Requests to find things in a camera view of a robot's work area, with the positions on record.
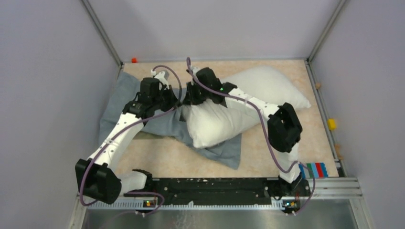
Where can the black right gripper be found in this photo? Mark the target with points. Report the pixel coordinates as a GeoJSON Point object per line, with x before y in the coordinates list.
{"type": "Point", "coordinates": [190, 98]}

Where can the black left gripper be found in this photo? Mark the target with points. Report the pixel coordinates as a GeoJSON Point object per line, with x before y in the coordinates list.
{"type": "Point", "coordinates": [170, 93]}

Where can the grey-blue and beige pillowcase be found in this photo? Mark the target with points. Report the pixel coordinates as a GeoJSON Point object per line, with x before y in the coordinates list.
{"type": "Point", "coordinates": [227, 153]}

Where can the white pillow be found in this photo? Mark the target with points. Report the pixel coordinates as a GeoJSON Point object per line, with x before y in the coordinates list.
{"type": "Point", "coordinates": [210, 124]}

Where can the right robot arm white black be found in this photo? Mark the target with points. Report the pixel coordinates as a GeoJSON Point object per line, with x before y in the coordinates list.
{"type": "Point", "coordinates": [280, 123]}

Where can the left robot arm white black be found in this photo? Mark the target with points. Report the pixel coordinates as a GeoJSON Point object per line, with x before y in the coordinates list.
{"type": "Point", "coordinates": [96, 176]}

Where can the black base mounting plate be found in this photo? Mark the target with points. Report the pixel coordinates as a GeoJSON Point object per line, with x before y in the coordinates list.
{"type": "Point", "coordinates": [225, 191]}

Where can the small yellow block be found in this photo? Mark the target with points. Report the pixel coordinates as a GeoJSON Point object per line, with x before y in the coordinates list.
{"type": "Point", "coordinates": [331, 123]}

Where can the multicolour toy brick stack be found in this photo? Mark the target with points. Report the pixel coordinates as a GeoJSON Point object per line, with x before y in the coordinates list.
{"type": "Point", "coordinates": [313, 170]}

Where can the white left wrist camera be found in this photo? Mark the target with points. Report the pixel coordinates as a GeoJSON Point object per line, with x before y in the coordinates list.
{"type": "Point", "coordinates": [162, 76]}

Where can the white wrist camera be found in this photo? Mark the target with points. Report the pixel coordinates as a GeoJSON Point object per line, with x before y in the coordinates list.
{"type": "Point", "coordinates": [162, 76]}
{"type": "Point", "coordinates": [193, 70]}

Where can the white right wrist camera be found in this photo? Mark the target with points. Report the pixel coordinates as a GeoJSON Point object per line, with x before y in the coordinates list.
{"type": "Point", "coordinates": [193, 70]}

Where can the aluminium frame rail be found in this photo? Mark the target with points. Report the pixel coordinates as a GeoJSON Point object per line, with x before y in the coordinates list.
{"type": "Point", "coordinates": [324, 188]}

